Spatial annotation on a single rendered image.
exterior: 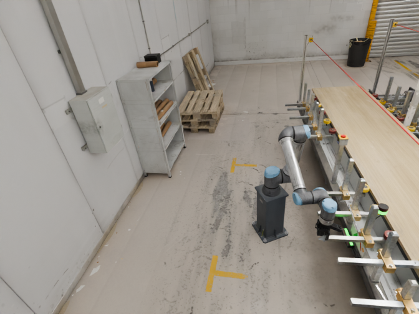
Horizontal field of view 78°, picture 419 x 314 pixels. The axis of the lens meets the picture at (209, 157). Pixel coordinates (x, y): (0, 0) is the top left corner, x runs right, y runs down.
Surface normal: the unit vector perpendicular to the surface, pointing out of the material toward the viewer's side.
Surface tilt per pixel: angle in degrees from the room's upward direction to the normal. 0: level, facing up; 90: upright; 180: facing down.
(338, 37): 90
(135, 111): 90
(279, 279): 0
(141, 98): 90
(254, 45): 90
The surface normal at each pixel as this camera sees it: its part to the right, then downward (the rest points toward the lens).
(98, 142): -0.19, 0.56
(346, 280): -0.10, -0.83
